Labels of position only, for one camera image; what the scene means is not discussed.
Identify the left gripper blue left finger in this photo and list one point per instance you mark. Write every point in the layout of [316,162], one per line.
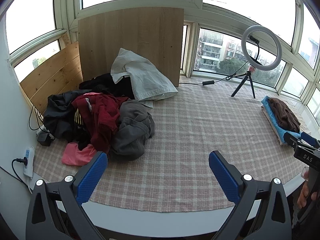
[88,177]

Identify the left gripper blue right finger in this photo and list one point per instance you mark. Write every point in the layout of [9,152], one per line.
[227,175]

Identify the dark slate track pants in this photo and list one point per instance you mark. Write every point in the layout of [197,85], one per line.
[59,118]

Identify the person's right hand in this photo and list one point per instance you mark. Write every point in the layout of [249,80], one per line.
[305,189]

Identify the beige folded garment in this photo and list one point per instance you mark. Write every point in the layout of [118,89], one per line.
[271,127]

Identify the pink garment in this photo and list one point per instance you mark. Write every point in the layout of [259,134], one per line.
[73,156]

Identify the blue folded garment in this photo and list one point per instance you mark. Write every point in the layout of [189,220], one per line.
[273,122]

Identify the brown folded garment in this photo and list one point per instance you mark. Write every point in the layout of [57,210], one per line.
[285,118]

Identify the pink plaid table cloth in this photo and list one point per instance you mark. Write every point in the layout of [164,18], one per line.
[173,174]

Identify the black power adapter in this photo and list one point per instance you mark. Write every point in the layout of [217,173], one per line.
[45,139]

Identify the white power strip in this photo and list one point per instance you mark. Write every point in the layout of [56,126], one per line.
[29,160]

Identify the dark red garment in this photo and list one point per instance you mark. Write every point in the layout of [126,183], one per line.
[100,113]

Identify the black fuzzy garment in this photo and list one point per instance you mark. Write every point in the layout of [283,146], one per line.
[106,85]

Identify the pine plank board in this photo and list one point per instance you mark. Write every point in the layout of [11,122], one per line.
[58,74]

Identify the white denim garment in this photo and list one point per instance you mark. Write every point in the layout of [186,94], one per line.
[147,82]

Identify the large light wood board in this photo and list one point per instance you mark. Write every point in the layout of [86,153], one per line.
[154,33]

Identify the white ring light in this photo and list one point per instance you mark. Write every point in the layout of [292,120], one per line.
[253,62]

